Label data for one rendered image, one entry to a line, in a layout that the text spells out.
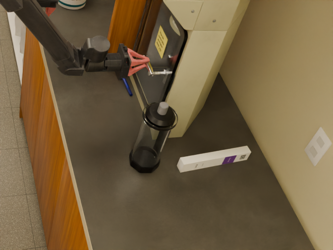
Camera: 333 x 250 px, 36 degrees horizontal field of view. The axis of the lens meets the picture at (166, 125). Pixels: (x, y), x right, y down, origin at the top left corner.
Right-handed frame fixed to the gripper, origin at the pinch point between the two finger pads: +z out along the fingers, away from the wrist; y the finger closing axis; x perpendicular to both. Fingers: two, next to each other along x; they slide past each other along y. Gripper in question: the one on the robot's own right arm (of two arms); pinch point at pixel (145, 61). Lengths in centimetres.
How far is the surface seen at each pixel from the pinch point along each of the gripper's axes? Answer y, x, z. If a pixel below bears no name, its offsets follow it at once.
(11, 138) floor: -120, 74, -27
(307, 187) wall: -18, -43, 49
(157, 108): -2.0, -18.8, -1.7
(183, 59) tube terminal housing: 10.2, -10.9, 6.1
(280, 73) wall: -0.5, -6.4, 48.7
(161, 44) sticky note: 5.5, 2.0, 4.4
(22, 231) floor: -120, 16, -29
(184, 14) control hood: 26.5, -11.0, 1.3
